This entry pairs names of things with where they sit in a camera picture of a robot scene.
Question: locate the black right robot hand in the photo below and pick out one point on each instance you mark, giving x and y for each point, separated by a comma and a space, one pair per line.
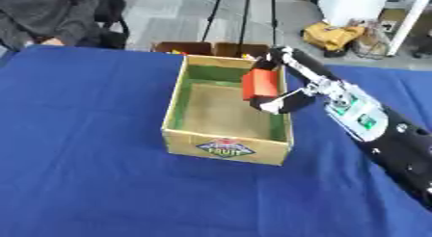
306, 65

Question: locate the red rectangular block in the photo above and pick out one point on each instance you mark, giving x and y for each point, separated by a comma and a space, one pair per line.
261, 83

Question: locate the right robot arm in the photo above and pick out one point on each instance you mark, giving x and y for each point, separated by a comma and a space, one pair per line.
382, 131

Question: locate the tan cardboard box green inside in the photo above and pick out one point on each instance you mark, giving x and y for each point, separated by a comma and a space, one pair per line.
228, 115

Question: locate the brown cardboard box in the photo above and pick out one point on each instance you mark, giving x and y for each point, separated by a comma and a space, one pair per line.
211, 48

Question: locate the yellow bag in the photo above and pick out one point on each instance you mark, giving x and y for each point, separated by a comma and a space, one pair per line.
331, 36

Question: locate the clear plastic bag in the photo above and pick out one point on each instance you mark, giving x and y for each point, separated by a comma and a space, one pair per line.
371, 40

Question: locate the white cabinet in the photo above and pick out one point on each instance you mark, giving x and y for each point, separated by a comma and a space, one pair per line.
353, 6

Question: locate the black tripod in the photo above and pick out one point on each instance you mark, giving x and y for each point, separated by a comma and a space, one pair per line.
243, 16

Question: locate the person's hand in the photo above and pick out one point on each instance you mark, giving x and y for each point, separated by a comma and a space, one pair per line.
52, 41

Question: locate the person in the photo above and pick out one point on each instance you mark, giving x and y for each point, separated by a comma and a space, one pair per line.
45, 16

